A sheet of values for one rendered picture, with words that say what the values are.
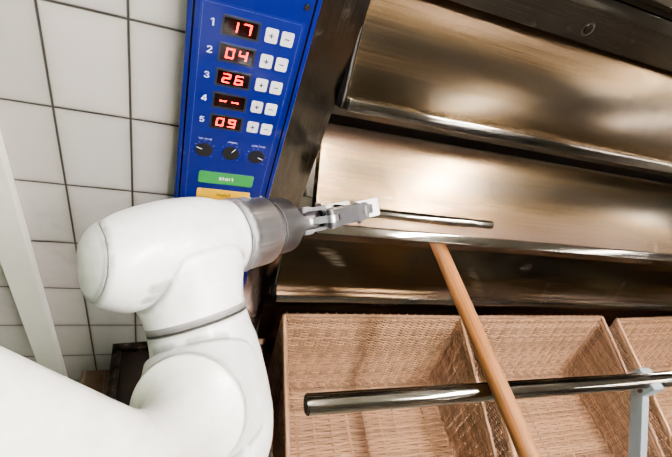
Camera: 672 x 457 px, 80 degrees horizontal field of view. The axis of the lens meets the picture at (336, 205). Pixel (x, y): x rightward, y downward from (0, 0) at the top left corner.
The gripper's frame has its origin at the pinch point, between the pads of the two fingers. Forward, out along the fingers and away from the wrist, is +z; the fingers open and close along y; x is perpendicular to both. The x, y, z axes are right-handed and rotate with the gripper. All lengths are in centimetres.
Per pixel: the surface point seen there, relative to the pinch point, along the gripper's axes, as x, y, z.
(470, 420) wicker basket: 65, 4, 49
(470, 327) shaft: 23.8, -12.8, 13.2
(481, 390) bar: 32.1, -15.5, 7.6
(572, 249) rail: 16, -25, 46
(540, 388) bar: 35.3, -22.1, 17.7
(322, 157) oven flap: -9.8, 5.6, 0.8
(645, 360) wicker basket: 83, -34, 144
